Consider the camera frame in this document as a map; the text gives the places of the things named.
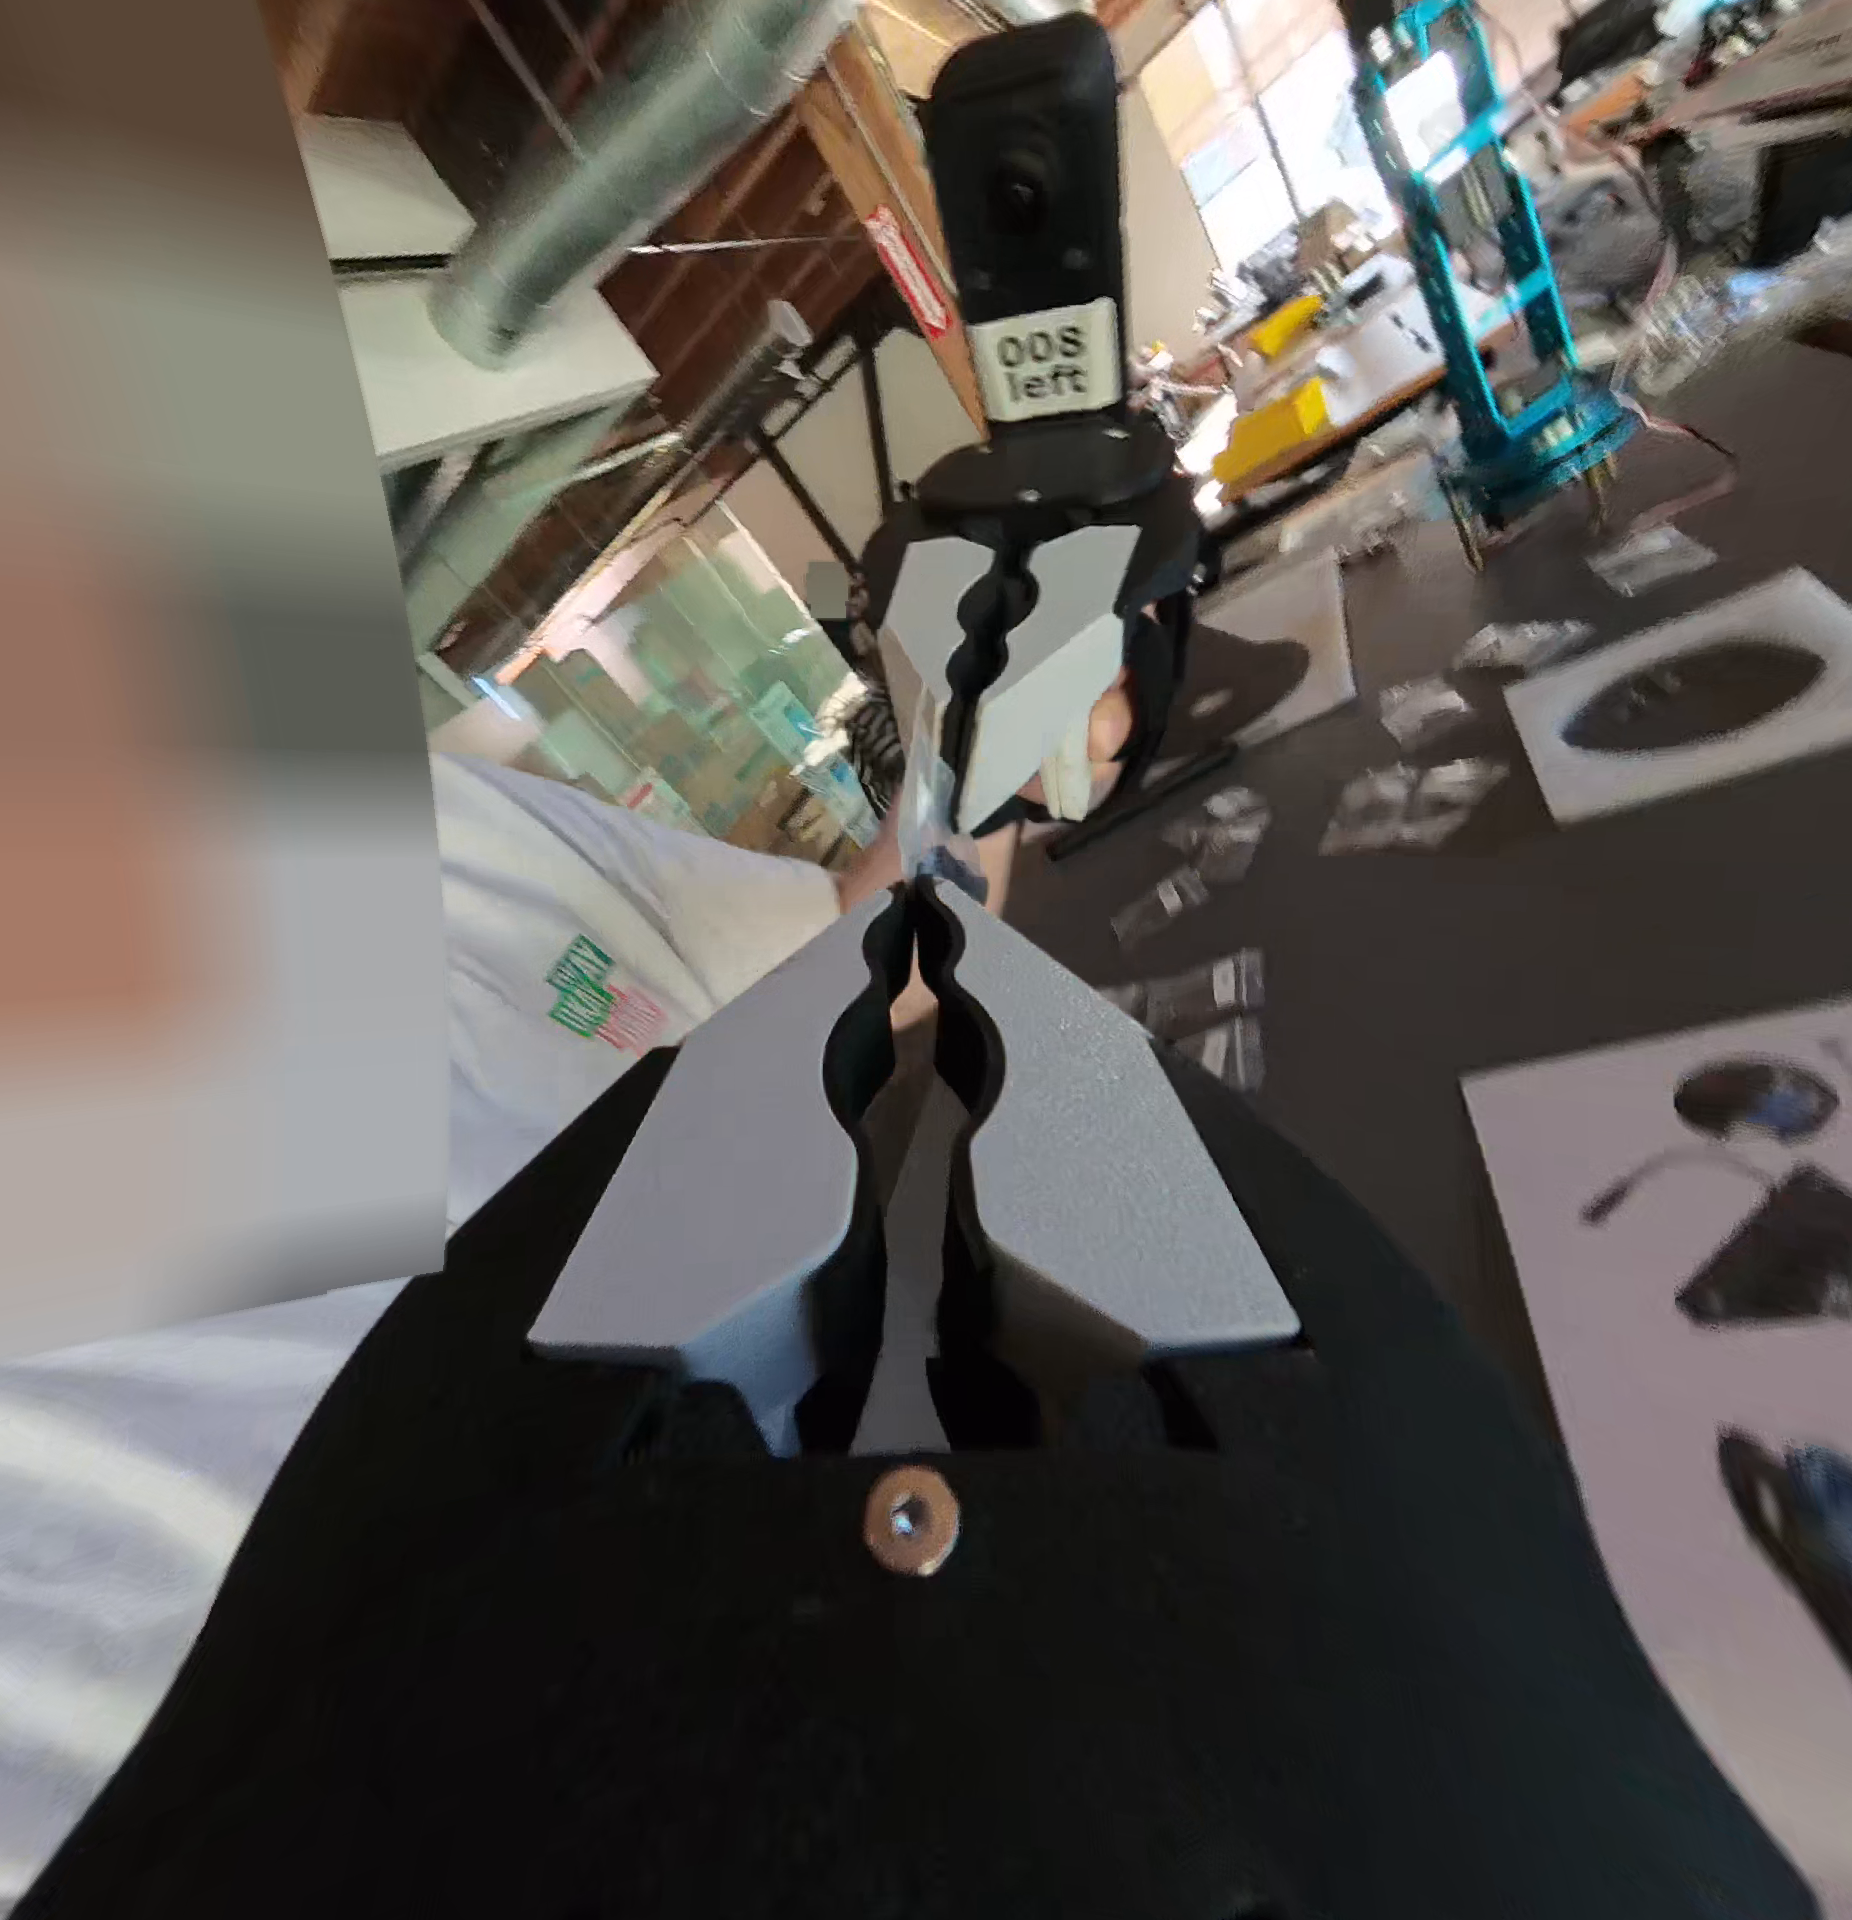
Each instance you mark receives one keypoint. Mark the silver ventilation duct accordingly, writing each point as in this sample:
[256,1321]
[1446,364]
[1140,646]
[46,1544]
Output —
[610,196]

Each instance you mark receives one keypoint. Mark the large white cardboard sheet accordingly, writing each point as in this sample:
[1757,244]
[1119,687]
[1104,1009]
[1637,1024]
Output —
[1825,630]

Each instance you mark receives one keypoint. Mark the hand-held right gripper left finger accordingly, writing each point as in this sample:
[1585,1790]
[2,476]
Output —
[699,1196]

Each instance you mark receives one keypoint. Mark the scattered small plastic bags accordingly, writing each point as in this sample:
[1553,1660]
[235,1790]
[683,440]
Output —
[1407,802]

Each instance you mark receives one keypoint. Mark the dark desk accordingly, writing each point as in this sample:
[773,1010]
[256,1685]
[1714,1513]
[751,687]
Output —
[1390,934]

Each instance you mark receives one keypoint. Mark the red and white sign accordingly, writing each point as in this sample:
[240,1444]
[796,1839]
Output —
[907,275]

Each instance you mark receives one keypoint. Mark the small white cardboard sheet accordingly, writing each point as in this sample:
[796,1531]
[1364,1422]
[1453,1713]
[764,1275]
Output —
[1299,603]

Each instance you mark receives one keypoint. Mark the open instruction manual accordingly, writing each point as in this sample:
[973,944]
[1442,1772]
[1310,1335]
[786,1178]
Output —
[1690,1349]

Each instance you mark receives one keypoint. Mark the yellow storage bin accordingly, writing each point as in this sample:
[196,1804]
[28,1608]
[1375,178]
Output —
[1272,328]
[1268,426]

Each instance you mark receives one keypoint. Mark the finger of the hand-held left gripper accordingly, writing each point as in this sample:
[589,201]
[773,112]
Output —
[1049,665]
[919,615]

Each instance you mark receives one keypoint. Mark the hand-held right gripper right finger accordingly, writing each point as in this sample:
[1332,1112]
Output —
[1126,1196]

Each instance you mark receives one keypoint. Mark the person's left hand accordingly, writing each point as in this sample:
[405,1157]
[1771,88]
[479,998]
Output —
[1119,730]

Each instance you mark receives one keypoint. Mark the small clear plastic bag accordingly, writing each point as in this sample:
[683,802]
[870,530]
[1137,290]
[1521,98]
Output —
[928,797]

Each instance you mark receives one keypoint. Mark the black monitor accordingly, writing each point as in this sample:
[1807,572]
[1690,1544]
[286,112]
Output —
[1822,196]

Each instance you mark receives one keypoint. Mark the black oval plate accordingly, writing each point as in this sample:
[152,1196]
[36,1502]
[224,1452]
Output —
[1690,698]

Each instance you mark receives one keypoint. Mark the blue toy robot arm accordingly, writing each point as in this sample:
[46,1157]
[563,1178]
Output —
[1481,303]

